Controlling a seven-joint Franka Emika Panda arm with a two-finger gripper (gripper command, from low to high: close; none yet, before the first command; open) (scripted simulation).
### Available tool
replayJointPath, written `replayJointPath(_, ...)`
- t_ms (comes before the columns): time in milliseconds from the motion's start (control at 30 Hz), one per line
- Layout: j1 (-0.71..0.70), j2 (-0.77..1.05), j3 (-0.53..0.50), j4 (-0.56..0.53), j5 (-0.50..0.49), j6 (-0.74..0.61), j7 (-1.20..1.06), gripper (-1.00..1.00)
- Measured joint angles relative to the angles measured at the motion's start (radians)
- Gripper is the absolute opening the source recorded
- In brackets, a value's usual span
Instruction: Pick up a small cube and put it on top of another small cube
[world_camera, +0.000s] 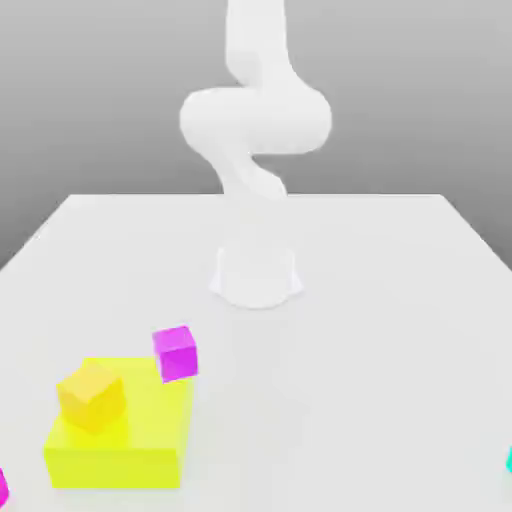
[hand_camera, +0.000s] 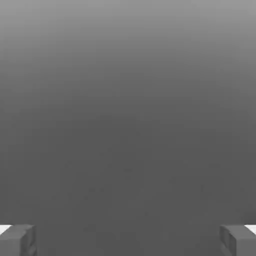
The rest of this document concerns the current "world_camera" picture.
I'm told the small orange cube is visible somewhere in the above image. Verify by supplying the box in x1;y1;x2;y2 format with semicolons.
56;360;128;435

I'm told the large yellow box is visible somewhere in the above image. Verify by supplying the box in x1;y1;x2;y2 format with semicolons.
42;356;196;490

